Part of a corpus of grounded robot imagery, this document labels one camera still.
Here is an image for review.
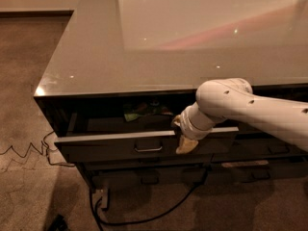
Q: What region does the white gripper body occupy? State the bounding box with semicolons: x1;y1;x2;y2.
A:
180;104;215;141

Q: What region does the black object on floor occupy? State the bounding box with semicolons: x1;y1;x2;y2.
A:
47;215;68;231

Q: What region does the dark cabinet with glossy top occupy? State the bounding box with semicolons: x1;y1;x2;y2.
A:
35;0;307;189

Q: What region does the thick black floor cable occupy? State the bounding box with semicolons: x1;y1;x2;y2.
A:
89;168;210;231

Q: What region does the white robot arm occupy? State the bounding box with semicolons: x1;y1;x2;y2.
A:
173;78;308;154

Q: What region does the thin black zigzag cable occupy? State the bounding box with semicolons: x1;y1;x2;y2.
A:
0;130;76;167

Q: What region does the green snack bag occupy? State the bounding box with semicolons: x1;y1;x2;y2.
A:
123;101;173;122

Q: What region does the drawer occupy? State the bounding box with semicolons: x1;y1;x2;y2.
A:
84;154;212;170
235;87;308;146
92;167;206;189
53;111;240;165
211;143;308;163

